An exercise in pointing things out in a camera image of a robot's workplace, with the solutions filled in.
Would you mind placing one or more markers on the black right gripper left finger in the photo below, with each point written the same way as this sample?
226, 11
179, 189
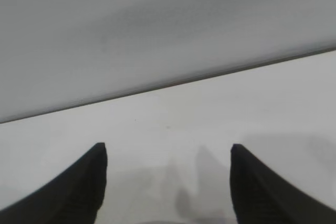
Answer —
68, 197

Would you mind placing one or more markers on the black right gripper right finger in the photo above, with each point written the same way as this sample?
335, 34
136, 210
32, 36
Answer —
262, 197

